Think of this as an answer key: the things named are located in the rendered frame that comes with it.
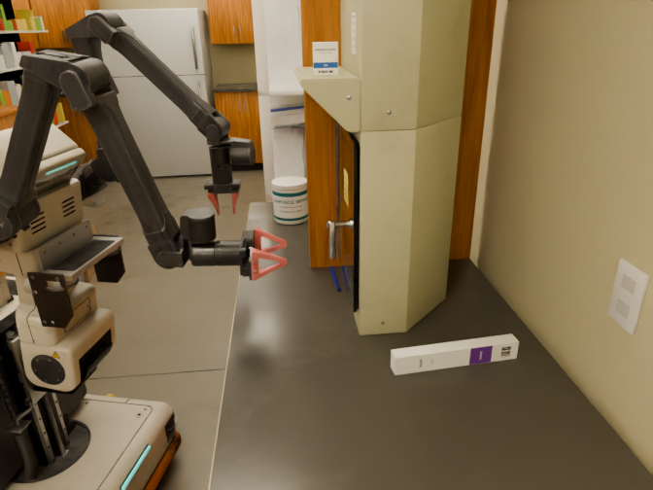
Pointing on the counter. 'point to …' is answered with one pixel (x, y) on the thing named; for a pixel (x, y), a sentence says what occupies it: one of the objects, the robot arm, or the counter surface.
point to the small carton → (325, 58)
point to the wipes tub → (290, 199)
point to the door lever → (335, 235)
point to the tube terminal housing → (405, 151)
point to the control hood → (334, 94)
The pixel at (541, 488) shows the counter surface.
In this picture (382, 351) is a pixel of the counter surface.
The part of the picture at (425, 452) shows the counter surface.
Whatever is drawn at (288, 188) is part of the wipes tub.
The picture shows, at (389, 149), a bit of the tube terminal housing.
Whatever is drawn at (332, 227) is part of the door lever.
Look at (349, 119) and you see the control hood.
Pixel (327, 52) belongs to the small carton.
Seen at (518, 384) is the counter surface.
